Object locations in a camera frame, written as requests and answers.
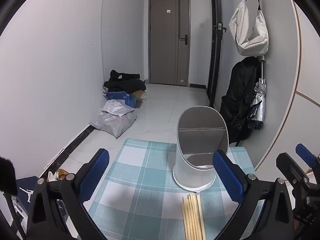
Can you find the brown cardboard box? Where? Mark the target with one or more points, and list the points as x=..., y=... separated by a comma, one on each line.
x=141, y=95

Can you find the brown suede shoe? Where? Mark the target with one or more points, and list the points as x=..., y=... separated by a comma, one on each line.
x=63, y=173

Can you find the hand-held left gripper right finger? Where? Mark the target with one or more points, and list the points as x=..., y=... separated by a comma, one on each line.
x=227, y=177

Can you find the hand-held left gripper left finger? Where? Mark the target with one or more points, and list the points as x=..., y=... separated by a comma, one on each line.
x=96, y=172

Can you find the white wardrobe with gold trim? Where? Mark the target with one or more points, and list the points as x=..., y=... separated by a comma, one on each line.
x=307, y=67

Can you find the white shoulder bag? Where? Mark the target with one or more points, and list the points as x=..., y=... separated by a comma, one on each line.
x=250, y=30

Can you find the teal plaid tablecloth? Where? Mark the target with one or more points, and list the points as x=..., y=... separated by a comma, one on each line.
x=140, y=175

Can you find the blue cardboard box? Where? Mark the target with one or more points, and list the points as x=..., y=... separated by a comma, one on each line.
x=122, y=97

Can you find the black backpack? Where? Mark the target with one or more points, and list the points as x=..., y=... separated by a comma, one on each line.
x=237, y=100

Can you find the black fuzzy object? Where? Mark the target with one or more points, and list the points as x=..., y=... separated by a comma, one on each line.
x=7, y=175

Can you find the black door frame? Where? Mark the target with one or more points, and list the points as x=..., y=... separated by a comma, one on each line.
x=215, y=67

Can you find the silver folding umbrella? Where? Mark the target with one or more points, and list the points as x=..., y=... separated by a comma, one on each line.
x=258, y=105

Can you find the grey divided utensil holder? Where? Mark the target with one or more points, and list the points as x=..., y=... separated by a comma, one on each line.
x=190, y=170

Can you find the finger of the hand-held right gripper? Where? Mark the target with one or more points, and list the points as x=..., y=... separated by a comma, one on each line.
x=292, y=170
x=303, y=152

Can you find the white crumpled cloth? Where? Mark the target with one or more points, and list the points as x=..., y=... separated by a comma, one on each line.
x=51, y=176

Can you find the small grey parcel bag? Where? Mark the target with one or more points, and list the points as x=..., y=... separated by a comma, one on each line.
x=115, y=107

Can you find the dark blue shoe box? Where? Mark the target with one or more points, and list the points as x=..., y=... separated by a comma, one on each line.
x=26, y=187

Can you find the grey-brown entrance door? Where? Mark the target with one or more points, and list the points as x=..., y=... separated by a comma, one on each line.
x=162, y=42

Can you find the black clothes pile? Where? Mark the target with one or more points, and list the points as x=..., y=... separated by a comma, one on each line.
x=125, y=82

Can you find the large grey parcel bag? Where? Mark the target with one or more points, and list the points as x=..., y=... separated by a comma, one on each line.
x=112, y=125

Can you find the bundle of wooden chopsticks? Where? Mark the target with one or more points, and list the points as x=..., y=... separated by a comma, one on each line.
x=192, y=217

